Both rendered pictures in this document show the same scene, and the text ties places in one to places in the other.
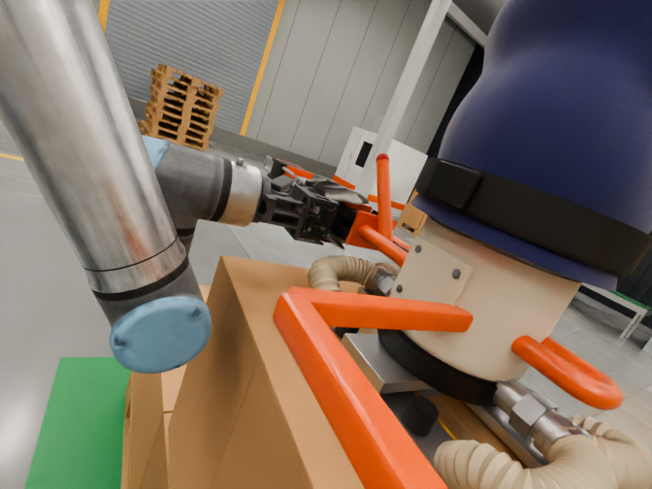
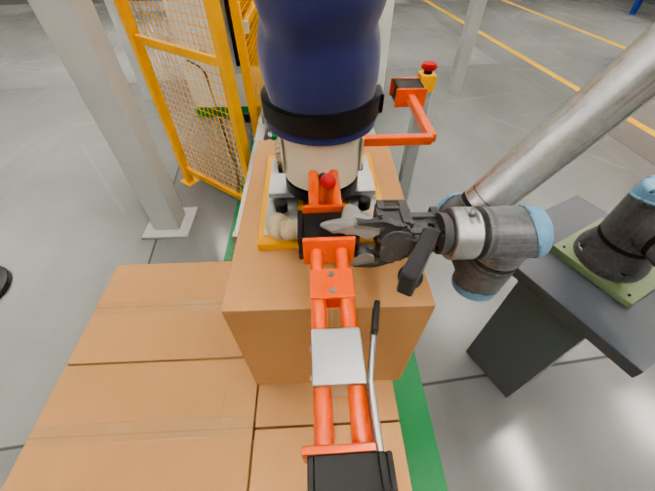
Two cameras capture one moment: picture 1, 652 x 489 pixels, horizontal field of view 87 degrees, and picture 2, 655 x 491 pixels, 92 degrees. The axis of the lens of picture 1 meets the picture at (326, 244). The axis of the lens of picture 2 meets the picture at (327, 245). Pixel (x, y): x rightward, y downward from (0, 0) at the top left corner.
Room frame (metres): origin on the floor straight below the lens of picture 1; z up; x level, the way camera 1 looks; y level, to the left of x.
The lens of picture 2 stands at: (0.92, 0.15, 1.51)
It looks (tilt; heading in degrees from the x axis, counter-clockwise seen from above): 47 degrees down; 211
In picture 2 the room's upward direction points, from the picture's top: straight up
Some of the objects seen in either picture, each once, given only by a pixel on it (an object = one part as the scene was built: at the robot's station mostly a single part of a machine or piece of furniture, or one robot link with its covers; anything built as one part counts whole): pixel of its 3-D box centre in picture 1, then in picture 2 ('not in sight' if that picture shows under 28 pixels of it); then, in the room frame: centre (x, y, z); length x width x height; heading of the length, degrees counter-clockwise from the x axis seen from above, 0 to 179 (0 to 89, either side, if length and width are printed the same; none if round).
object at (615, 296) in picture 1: (600, 304); not in sight; (6.25, -5.01, 0.32); 1.25 x 0.50 x 0.64; 39
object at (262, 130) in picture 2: not in sight; (266, 123); (-0.63, -1.26, 0.50); 2.31 x 0.05 x 0.19; 34
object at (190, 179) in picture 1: (174, 181); (505, 233); (0.43, 0.22, 1.12); 0.12 x 0.09 x 0.10; 124
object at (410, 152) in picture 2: not in sight; (406, 169); (-0.59, -0.25, 0.50); 0.07 x 0.07 x 1.00; 34
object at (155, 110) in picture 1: (179, 109); not in sight; (6.87, 3.65, 0.65); 1.29 x 1.10 x 1.30; 39
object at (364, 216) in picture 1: (359, 223); (327, 233); (0.60, -0.04, 1.13); 0.10 x 0.08 x 0.06; 124
